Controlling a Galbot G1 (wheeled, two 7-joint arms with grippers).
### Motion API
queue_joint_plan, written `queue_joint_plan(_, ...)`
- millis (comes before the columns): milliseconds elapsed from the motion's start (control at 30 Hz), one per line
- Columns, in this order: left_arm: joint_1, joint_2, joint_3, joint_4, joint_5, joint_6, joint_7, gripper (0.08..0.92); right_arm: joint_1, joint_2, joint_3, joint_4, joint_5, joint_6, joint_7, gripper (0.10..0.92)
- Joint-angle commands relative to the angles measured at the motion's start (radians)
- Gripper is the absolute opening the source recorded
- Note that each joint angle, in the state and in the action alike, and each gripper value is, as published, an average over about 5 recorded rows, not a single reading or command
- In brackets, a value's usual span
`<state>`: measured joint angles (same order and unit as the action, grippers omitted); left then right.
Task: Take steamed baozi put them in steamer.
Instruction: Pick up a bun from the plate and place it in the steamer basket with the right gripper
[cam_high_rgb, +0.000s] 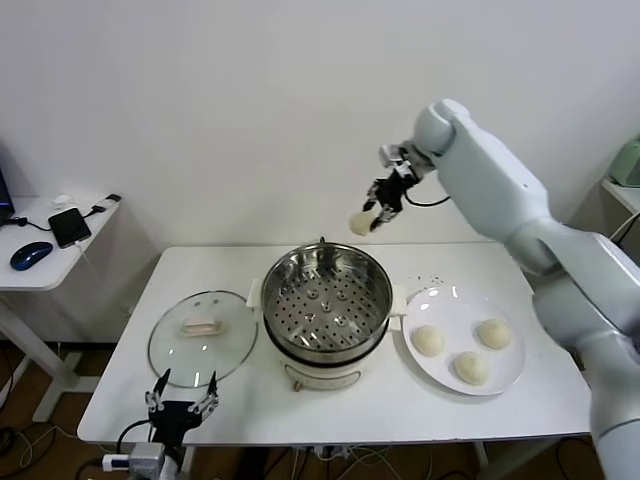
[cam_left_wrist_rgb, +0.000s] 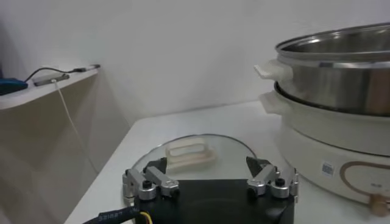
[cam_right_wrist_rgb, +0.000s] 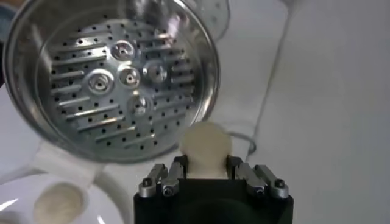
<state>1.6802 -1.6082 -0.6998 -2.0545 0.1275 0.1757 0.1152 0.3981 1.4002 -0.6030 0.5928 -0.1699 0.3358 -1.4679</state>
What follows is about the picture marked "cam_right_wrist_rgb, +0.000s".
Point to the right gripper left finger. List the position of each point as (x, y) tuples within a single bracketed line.
[(166, 182)]

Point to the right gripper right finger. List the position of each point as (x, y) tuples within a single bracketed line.
[(262, 181)]

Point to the white steamed baozi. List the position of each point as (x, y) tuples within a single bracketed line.
[(58, 207), (205, 146)]

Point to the perforated steel steamer basket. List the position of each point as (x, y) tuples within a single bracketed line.
[(122, 76)]

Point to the white round plate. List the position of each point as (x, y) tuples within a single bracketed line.
[(91, 210)]

